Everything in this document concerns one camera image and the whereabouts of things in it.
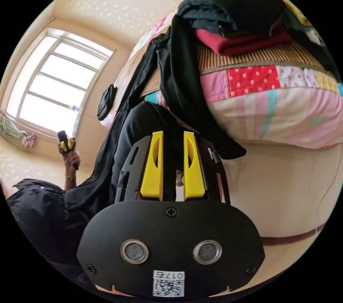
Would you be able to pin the pile of clothes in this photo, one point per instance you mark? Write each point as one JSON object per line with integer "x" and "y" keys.
{"x": 241, "y": 3}

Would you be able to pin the bed with woven mat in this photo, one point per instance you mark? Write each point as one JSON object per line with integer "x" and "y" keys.
{"x": 268, "y": 110}

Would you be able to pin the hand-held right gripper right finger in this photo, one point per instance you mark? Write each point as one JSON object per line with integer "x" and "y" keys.
{"x": 197, "y": 177}

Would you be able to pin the person's left hand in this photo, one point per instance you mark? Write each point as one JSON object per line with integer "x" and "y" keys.
{"x": 73, "y": 160}

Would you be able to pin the person's left forearm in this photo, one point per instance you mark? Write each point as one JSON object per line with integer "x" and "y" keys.
{"x": 70, "y": 181}

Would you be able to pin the person's body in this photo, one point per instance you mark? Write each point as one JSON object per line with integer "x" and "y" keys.
{"x": 40, "y": 214}

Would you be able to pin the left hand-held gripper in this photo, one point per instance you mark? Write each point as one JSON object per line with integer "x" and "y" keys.
{"x": 70, "y": 150}

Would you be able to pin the window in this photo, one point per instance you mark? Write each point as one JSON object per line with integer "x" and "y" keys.
{"x": 59, "y": 78}

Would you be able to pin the checked curtain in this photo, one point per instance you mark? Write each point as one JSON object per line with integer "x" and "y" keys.
{"x": 13, "y": 127}

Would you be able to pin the black long pants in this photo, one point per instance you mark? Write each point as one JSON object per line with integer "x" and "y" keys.
{"x": 182, "y": 80}

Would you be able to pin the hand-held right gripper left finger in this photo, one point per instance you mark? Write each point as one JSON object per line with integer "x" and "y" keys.
{"x": 150, "y": 174}

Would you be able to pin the small black bag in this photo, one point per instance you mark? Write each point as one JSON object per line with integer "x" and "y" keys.
{"x": 105, "y": 102}

